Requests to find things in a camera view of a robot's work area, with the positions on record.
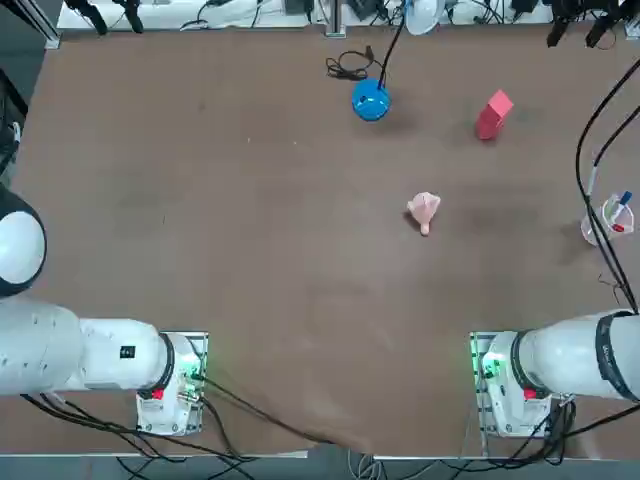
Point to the silver aluminium frame post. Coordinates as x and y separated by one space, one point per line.
335 25

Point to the red rectangular block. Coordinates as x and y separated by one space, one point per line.
490 122

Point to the clear pink plastic cup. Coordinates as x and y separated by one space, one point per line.
626 220

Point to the red-capped marker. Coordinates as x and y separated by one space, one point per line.
619 228

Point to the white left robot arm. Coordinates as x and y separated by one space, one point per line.
100 360

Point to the blue desk lamp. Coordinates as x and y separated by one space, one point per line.
370 102

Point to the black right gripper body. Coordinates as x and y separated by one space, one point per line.
590 9

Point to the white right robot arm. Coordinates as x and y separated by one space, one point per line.
560 360

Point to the pink plush toy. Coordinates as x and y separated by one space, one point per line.
424 207

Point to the blue-capped white marker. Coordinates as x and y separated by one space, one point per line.
625 197

